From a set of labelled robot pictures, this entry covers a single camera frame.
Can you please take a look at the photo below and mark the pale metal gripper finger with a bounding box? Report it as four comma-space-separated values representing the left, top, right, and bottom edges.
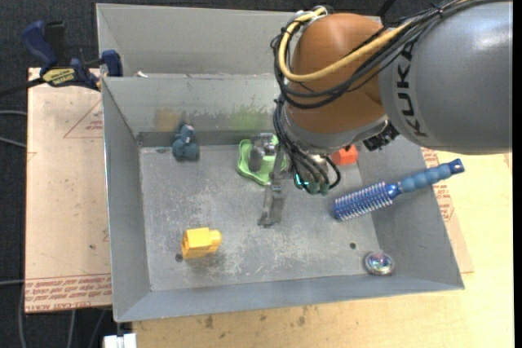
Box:
257, 186, 276, 227
269, 187, 285, 227

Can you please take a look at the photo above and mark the red-orange block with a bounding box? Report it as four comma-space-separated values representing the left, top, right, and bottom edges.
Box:
330, 144, 360, 167

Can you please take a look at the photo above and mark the grey metal bin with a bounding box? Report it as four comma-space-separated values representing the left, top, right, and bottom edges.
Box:
95, 2, 466, 324

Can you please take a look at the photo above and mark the light green wavy-edged dish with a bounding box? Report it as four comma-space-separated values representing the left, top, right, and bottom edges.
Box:
237, 134, 287, 187

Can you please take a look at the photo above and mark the grey toy figure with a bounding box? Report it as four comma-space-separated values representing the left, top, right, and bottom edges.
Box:
248, 133, 279, 173

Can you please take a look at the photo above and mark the blue hairbrush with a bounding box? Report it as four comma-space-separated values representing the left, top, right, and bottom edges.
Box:
332, 158, 466, 222

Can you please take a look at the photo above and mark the yellow toy block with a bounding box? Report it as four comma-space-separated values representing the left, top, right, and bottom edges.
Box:
180, 227, 223, 261

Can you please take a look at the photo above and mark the dark teal toy animal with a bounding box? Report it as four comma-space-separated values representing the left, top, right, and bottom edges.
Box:
170, 123, 201, 162

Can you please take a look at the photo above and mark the shiny iridescent ball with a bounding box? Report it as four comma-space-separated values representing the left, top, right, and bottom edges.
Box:
363, 250, 396, 277

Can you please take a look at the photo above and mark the brown cardboard board red print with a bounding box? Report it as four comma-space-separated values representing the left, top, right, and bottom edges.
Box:
24, 67, 475, 315

